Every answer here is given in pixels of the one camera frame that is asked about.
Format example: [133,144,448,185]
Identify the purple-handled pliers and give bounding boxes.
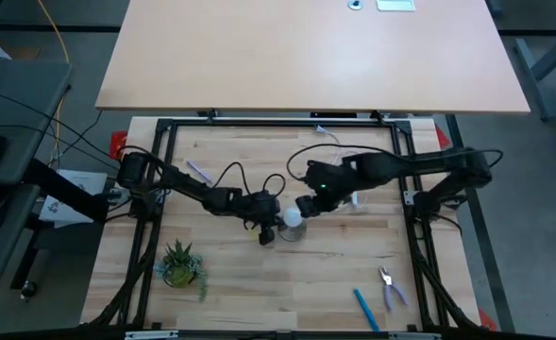
[378,264,410,313]

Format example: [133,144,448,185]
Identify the silver aluminium bar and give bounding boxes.
[125,330,179,340]
[388,331,442,340]

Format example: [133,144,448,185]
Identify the blue marker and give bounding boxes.
[352,288,381,332]

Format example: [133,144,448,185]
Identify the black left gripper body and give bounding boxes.
[242,191,282,230]

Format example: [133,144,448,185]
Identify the red triangular corner guard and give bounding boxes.
[478,309,498,332]
[435,125,451,150]
[109,130,128,161]

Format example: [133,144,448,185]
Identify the white lamp cable with switch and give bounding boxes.
[313,124,371,213]

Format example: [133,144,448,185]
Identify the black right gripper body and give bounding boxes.
[305,160,354,213]

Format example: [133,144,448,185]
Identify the large light wood table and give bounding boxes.
[94,0,532,116]

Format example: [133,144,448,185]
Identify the black floor bar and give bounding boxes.
[445,114,517,333]

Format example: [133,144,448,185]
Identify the white printed paper sheet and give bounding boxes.
[38,168,110,230]

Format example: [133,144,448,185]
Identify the white rectangular cover plate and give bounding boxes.
[376,0,416,12]

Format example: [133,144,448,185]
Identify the dark grey desk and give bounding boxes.
[0,59,75,311]

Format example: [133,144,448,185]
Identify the green succulent in pot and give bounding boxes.
[153,238,210,303]

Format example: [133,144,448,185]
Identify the white lightbulb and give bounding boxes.
[282,206,305,229]

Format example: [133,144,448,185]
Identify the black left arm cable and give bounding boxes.
[210,161,288,197]

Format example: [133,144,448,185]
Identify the black aluminium table frame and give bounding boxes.
[76,114,496,340]

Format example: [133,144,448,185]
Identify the yellow floor cable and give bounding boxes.
[36,0,71,164]

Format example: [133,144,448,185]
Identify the purple pen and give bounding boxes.
[185,159,214,185]

